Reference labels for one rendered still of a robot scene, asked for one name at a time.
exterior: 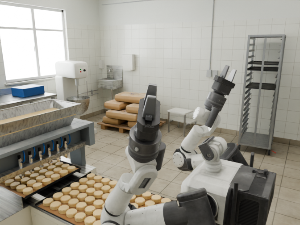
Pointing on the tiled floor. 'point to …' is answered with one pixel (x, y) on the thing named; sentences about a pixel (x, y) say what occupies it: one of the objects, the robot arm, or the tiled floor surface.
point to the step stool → (181, 118)
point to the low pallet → (123, 127)
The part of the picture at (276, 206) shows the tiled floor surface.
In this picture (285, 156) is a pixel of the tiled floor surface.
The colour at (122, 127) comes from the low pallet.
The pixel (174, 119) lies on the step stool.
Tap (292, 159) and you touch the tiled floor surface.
